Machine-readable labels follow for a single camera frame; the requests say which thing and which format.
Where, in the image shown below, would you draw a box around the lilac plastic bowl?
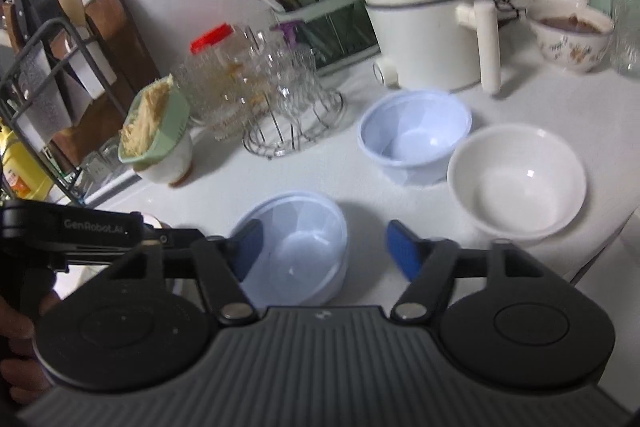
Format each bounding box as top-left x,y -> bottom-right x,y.
227,190 -> 349,305
357,89 -> 473,185

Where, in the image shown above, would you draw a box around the clear glass tumbler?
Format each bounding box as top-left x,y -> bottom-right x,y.
609,0 -> 640,78

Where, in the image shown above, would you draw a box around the black handle kitchen knife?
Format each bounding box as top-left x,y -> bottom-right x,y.
12,0 -> 33,52

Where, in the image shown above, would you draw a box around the wooden spatula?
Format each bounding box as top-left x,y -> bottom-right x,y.
56,0 -> 93,42

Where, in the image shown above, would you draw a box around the wire cup rack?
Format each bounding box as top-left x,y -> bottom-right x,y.
242,89 -> 347,158

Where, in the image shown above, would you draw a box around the white electric pot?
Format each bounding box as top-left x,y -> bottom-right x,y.
352,0 -> 502,96

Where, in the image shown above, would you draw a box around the dry noodles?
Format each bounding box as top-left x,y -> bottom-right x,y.
120,74 -> 176,158

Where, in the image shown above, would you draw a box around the purple plastic piece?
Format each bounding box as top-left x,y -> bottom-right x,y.
272,21 -> 301,45

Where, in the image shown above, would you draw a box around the floral ceramic bowl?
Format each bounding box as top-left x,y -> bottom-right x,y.
526,0 -> 615,74

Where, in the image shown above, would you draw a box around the group of clear glass cups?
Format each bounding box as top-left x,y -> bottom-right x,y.
172,24 -> 346,142

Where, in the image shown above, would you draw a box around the red lid glass jar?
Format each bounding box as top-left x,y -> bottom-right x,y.
189,23 -> 251,128

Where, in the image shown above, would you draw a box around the green colander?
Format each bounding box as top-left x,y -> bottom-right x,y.
117,74 -> 192,168

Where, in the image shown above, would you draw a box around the black dish rack with glasses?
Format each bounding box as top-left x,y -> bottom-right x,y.
0,18 -> 131,202

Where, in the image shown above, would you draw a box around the small drinking glass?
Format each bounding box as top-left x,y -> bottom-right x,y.
80,152 -> 103,190
100,139 -> 131,180

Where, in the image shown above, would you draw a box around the person's left hand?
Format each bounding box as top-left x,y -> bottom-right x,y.
0,291 -> 63,408

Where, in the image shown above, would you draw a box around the green chopstick holder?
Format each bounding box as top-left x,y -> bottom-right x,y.
270,0 -> 381,72

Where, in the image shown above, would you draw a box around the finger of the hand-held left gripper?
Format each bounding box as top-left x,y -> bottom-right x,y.
144,227 -> 227,254

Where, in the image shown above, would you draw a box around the hammered steel cleaver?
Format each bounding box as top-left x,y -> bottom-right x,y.
0,2 -> 73,145

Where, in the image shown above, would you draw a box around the wooden cutting board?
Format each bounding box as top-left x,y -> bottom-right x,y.
47,0 -> 163,168

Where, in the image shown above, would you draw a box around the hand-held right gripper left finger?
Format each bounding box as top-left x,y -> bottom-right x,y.
117,219 -> 263,325

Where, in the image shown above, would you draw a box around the white utensil caddy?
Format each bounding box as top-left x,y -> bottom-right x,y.
65,39 -> 118,100

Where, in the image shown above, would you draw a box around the white bowl with brown foot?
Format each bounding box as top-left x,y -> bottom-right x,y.
135,134 -> 195,185

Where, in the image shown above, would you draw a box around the plain white bowl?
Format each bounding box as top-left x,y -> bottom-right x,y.
446,123 -> 587,243

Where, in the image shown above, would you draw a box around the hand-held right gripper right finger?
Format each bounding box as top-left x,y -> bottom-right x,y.
386,219 -> 546,323

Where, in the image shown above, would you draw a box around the yellow detergent jug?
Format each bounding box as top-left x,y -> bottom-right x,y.
0,122 -> 53,202

